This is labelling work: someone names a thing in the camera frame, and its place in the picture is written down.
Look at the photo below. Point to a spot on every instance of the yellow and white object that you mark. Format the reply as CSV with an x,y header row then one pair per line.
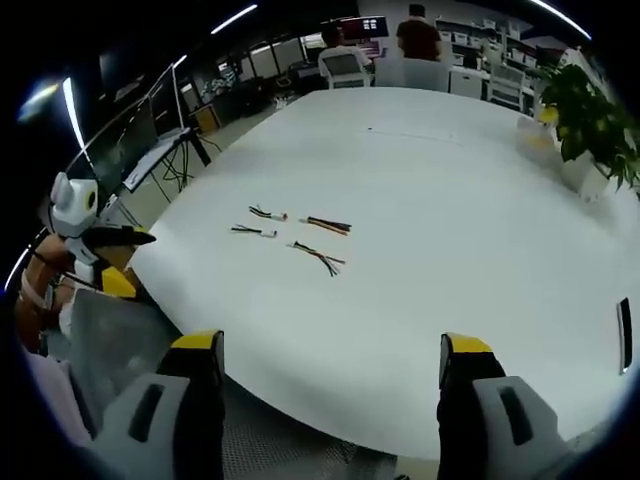
x,y
540,132

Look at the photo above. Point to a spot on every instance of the black smartphone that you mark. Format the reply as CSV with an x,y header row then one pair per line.
x,y
624,335

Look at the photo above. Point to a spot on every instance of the white plant pot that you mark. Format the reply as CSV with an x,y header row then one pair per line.
x,y
585,175

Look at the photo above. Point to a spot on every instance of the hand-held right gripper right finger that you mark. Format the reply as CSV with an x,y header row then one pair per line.
x,y
510,415

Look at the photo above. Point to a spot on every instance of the person's light clothing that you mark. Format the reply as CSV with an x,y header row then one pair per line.
x,y
55,400

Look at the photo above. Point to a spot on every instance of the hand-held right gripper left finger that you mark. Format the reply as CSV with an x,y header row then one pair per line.
x,y
150,410

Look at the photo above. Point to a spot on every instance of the large dark monitor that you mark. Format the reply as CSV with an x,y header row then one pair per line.
x,y
122,145

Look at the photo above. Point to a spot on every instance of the green potted plant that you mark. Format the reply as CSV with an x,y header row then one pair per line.
x,y
590,110

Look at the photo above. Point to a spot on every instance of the computer monitor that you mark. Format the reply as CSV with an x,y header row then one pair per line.
x,y
375,26

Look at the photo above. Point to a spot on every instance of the white side desk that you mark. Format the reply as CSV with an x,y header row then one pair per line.
x,y
155,157

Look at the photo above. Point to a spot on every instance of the white mesh office chair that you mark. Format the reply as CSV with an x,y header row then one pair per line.
x,y
347,70

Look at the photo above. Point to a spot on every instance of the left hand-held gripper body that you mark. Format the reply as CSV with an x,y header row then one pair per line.
x,y
72,210

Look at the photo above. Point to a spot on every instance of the person's left hand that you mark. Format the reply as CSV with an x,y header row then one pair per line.
x,y
47,260

